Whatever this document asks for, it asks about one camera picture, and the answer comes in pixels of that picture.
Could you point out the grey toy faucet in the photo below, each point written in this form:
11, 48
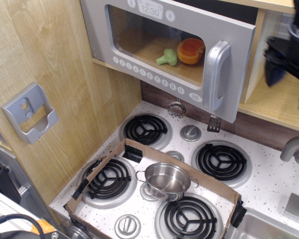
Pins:
290, 150

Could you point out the wooden shelf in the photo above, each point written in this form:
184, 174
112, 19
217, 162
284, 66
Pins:
266, 108

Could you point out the hanging metal spatula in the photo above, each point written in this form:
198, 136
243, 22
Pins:
214, 124

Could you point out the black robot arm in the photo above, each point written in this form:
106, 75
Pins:
293, 26

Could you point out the steel sink basin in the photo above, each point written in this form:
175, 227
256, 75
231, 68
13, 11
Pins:
251, 224

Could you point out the front right black burner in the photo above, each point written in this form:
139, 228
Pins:
189, 218

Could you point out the stainless steel pot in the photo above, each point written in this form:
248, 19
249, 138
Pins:
165, 182

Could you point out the back grey stove knob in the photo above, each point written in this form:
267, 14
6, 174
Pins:
190, 133

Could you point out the orange toy pepper half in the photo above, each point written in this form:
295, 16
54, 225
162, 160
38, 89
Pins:
190, 50

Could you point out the back left black burner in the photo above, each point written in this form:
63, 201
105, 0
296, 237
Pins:
145, 129

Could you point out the grey toy microwave door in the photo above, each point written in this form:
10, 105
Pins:
131, 34

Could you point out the front grey stove knob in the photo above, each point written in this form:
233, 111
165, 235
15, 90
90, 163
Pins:
127, 227

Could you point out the green toy broccoli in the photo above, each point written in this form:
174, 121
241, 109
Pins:
169, 57

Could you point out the hanging metal strainer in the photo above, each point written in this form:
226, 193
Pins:
176, 109

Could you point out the grey stove knob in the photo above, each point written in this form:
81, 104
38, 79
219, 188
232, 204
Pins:
175, 154
127, 227
190, 133

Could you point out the grey wall phone holder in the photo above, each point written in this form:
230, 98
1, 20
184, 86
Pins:
23, 106

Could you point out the middle grey stove knob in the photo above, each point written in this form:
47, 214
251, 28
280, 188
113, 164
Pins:
175, 154

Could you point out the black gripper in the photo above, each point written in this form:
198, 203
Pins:
281, 56

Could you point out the back right black burner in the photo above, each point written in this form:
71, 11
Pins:
220, 160

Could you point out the brown cardboard barrier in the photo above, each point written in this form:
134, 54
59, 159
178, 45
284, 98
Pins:
97, 218

